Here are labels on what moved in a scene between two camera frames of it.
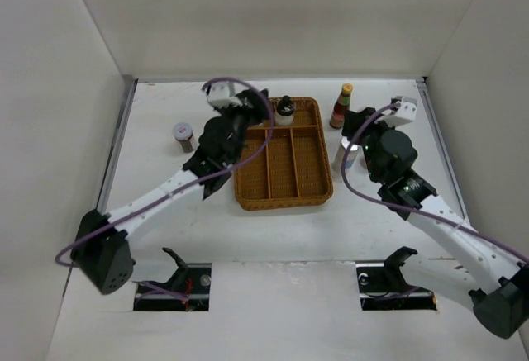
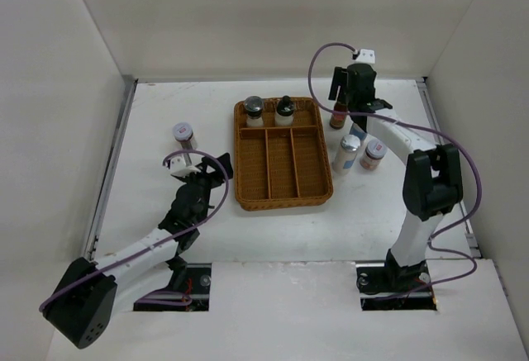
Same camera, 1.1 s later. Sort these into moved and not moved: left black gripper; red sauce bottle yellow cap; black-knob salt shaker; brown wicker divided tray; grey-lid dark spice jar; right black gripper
Moved: left black gripper; right black gripper
Not moved: grey-lid dark spice jar; brown wicker divided tray; red sauce bottle yellow cap; black-knob salt shaker
